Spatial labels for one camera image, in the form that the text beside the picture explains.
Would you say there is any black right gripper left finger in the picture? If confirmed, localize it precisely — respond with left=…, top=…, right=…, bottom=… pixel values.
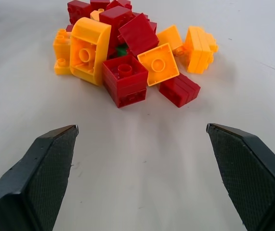
left=0, top=124, right=79, bottom=231

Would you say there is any red square hollow block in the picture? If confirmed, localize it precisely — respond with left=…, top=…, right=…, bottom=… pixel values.
left=102, top=54, right=149, bottom=109

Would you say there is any large rounded yellow block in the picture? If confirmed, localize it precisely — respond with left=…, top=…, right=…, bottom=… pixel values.
left=69, top=17, right=112, bottom=87

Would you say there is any yellow square hollow block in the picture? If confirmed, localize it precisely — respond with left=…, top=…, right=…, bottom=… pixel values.
left=137, top=42, right=180, bottom=87

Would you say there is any green plastic building brick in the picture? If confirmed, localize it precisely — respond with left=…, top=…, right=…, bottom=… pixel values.
left=114, top=44, right=130, bottom=57

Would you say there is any red flat ridged block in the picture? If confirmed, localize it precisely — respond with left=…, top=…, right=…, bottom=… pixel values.
left=158, top=73, right=201, bottom=108

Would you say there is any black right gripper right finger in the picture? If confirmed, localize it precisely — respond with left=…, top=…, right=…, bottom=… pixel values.
left=206, top=123, right=275, bottom=231

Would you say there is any yellow stepped block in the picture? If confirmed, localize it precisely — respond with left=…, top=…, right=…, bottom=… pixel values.
left=52, top=28, right=72, bottom=76

